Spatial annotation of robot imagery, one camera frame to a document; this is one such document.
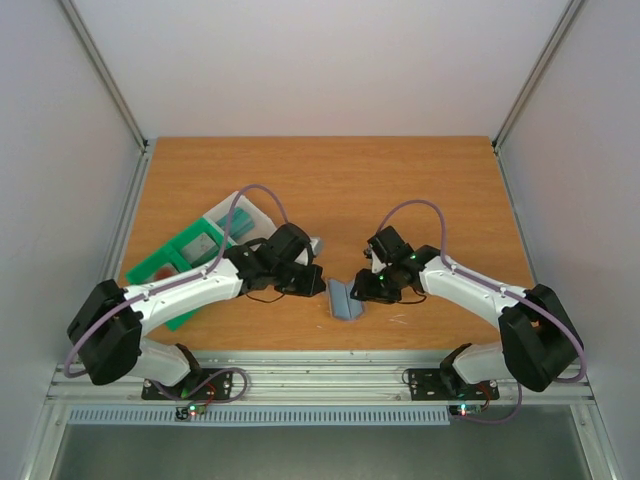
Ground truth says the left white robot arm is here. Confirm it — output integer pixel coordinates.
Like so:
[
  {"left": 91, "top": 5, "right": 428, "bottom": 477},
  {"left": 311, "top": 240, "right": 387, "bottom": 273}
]
[{"left": 67, "top": 223, "right": 326, "bottom": 398}]

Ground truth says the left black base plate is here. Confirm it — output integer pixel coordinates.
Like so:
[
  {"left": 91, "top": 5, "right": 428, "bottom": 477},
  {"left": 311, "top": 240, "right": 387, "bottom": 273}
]
[{"left": 141, "top": 368, "right": 239, "bottom": 401}]

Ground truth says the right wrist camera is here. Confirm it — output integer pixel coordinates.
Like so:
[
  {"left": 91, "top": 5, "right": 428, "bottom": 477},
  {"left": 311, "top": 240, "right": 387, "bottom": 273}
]
[{"left": 364, "top": 244, "right": 386, "bottom": 274}]

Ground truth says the blue card holder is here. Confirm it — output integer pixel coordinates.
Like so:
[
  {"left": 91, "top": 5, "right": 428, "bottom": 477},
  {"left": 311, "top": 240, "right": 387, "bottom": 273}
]
[{"left": 327, "top": 278, "right": 364, "bottom": 322}]

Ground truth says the teal card stack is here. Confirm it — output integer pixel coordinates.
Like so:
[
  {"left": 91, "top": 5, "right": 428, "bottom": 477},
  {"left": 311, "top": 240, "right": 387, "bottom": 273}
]
[{"left": 217, "top": 207, "right": 255, "bottom": 243}]

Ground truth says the grey card in tray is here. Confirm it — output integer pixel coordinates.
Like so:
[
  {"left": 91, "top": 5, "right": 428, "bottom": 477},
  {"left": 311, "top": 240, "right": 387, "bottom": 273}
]
[{"left": 180, "top": 232, "right": 219, "bottom": 266}]

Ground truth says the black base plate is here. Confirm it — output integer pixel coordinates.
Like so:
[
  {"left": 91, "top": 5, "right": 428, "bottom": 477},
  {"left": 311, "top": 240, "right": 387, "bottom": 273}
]
[
  {"left": 141, "top": 368, "right": 239, "bottom": 401},
  {"left": 401, "top": 368, "right": 500, "bottom": 402}
]

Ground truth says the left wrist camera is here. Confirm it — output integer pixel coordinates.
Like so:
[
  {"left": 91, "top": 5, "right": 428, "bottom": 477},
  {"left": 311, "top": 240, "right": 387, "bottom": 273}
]
[{"left": 295, "top": 237, "right": 324, "bottom": 265}]

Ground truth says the red patterned card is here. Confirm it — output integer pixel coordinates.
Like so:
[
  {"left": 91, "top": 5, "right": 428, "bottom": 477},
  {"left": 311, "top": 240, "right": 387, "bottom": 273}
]
[{"left": 150, "top": 264, "right": 178, "bottom": 282}]

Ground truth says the grey slotted cable duct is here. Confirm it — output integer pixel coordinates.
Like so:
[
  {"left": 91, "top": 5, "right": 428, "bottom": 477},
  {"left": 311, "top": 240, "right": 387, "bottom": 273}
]
[{"left": 67, "top": 405, "right": 450, "bottom": 427}]

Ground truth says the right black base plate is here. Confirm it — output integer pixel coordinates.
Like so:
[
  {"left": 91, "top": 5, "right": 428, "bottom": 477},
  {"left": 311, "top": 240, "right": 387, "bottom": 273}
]
[{"left": 401, "top": 368, "right": 500, "bottom": 402}]

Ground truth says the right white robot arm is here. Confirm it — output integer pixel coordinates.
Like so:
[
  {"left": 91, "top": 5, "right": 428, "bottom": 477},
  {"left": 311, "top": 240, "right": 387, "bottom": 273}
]
[{"left": 350, "top": 226, "right": 584, "bottom": 397}]

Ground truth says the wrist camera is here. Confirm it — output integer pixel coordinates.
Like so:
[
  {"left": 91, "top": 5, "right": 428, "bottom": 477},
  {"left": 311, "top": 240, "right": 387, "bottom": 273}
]
[
  {"left": 364, "top": 244, "right": 386, "bottom": 274},
  {"left": 295, "top": 237, "right": 324, "bottom": 265}
]

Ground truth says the clear plastic bin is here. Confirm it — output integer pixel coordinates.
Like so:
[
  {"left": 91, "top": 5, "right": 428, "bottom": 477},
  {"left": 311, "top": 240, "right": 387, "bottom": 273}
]
[{"left": 203, "top": 191, "right": 276, "bottom": 244}]

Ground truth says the green plastic tray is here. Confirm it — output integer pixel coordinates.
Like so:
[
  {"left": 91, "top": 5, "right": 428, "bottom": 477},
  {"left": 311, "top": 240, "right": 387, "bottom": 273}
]
[{"left": 124, "top": 215, "right": 239, "bottom": 333}]

